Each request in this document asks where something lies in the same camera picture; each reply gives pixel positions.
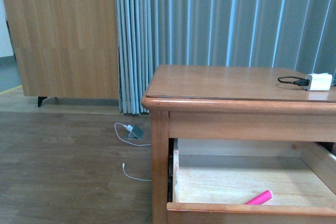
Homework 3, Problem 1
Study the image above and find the wooden top drawer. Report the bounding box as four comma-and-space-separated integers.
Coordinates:
166, 139, 335, 223

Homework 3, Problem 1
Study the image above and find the white charger plug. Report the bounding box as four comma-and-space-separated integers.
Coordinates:
124, 125, 133, 132

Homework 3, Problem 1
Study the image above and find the light wooden cabinet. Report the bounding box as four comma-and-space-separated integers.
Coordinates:
4, 0, 119, 105

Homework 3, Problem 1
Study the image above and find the white power adapter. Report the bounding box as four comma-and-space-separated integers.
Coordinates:
304, 73, 333, 91

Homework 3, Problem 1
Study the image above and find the grey-green pleated curtain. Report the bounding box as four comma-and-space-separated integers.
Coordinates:
116, 0, 335, 115

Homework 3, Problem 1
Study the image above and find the wooden nightstand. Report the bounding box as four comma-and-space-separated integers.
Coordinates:
141, 65, 335, 223

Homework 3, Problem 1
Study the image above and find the black USB cable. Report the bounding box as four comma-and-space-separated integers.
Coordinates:
277, 76, 310, 88

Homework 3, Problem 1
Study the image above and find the pink marker with clear cap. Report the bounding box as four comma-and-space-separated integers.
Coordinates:
245, 190, 273, 205

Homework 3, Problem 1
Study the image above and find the white charging cable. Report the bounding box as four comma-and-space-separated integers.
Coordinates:
114, 122, 152, 182

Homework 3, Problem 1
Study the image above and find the open metal floor socket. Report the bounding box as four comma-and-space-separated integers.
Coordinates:
127, 125, 144, 140

